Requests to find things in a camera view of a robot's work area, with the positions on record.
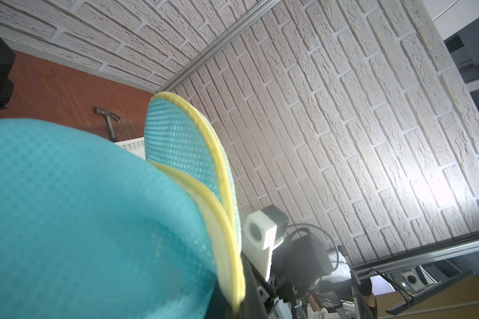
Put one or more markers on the small steel hammer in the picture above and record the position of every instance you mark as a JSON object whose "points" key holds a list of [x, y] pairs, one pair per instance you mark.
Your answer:
{"points": [[108, 116]]}

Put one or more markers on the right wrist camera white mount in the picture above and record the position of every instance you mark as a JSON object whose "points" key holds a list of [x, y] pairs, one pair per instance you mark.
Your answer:
{"points": [[263, 232]]}

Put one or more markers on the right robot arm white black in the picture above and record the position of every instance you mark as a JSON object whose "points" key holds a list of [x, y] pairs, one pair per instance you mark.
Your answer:
{"points": [[314, 281]]}

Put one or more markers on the right aluminium corner post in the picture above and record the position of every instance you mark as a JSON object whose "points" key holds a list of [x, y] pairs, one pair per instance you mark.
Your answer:
{"points": [[227, 37]]}

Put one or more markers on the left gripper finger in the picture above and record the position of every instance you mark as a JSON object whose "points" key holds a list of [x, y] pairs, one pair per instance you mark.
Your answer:
{"points": [[261, 299]]}

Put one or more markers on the white perforated plastic basket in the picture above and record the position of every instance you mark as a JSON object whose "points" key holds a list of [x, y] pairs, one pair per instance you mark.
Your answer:
{"points": [[135, 146]]}

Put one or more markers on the teal mesh laundry bag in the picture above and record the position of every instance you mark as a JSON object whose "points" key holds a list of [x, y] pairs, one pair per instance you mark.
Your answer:
{"points": [[90, 230]]}

